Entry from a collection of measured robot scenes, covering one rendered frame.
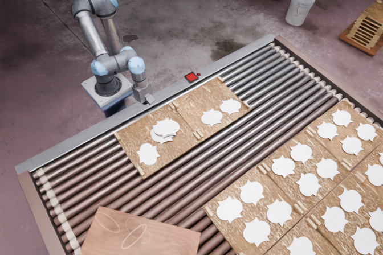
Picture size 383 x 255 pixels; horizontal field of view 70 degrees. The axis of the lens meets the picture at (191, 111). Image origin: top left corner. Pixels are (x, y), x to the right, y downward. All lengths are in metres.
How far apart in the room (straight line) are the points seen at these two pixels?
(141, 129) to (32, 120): 1.68
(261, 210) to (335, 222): 0.39
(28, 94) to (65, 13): 1.40
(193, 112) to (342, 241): 1.06
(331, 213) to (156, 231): 0.92
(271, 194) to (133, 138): 0.85
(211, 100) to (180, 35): 2.02
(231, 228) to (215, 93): 0.87
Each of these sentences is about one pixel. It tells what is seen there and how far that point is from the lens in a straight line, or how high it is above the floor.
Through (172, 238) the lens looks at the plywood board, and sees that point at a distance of 1.38.
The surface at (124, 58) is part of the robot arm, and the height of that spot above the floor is 1.40.
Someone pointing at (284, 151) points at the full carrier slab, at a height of 0.94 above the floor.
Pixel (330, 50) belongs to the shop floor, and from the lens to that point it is 4.12.
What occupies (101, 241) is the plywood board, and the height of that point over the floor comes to 1.04.
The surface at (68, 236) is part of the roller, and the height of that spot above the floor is 0.92.
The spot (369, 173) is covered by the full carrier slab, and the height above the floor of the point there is 0.95.
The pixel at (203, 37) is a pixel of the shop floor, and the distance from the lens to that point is 3.75.
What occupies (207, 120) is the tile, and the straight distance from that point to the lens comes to 1.75.
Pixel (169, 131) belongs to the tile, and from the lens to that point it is 1.65.
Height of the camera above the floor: 2.40
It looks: 55 degrees down
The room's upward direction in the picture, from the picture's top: 6 degrees clockwise
